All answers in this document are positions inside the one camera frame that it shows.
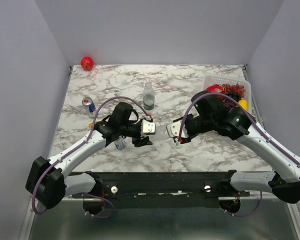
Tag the upright red bull can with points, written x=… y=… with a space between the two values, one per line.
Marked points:
x=89 y=106

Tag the red apple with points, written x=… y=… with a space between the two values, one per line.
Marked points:
x=87 y=63

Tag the tilted silver drink can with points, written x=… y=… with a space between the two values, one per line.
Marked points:
x=120 y=143

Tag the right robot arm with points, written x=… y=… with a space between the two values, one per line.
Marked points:
x=206 y=113

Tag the red grape bunch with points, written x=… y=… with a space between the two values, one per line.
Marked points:
x=235 y=90

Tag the green white bottle cap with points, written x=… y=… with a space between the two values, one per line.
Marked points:
x=177 y=144

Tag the black mounting base rail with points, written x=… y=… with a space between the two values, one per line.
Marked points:
x=153 y=190

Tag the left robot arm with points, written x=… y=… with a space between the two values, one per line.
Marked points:
x=50 y=180

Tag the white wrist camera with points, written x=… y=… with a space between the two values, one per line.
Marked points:
x=148 y=127
x=173 y=130

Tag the clear unlabeled plastic bottle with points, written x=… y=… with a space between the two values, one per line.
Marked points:
x=161 y=134

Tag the red dragon fruit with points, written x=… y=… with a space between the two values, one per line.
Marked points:
x=216 y=88

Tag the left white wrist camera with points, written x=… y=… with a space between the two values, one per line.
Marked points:
x=148 y=127

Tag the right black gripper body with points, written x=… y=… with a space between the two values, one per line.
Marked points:
x=192 y=132

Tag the white plastic fruit basket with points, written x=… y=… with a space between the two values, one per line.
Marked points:
x=211 y=79

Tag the green label water bottle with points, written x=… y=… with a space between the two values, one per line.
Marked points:
x=148 y=97

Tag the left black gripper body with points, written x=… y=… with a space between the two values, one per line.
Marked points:
x=136 y=136

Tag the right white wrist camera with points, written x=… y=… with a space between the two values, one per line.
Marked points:
x=173 y=130

